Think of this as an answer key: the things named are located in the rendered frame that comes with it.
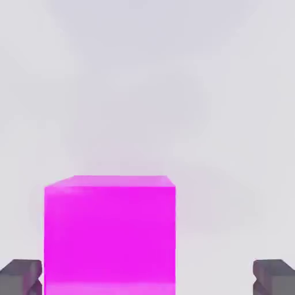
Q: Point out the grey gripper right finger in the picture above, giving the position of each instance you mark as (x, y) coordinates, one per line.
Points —
(275, 276)

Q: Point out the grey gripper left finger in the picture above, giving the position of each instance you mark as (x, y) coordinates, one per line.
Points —
(19, 276)

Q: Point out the small magenta cube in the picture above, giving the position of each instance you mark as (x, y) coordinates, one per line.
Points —
(109, 235)

